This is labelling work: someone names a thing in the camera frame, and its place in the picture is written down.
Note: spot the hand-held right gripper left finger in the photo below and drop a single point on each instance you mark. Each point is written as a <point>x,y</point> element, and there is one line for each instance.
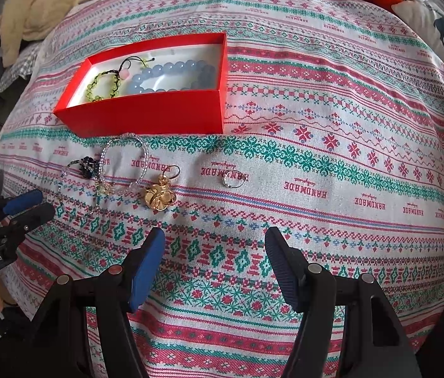
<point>149,267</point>

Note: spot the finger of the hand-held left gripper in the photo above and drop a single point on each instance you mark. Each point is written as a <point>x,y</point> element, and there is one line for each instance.
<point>35,214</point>
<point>23,201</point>

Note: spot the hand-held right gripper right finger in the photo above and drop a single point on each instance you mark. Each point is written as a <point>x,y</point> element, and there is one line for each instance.
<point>281,271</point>

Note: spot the dark bead ornament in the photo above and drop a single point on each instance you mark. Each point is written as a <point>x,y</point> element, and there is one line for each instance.
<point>87,162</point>

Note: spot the red cardboard box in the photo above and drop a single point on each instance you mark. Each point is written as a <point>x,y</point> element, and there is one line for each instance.
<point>147,112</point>

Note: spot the grey checked cloth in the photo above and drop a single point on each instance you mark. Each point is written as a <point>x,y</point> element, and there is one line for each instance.
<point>19,67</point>

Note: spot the patterned woven blanket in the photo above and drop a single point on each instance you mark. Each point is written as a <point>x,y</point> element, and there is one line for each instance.
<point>324,126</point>

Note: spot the beige fleece blanket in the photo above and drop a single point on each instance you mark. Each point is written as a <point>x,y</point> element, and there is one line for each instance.
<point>48,0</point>

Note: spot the white deer print pillow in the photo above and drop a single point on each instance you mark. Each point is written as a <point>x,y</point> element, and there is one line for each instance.
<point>434,31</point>

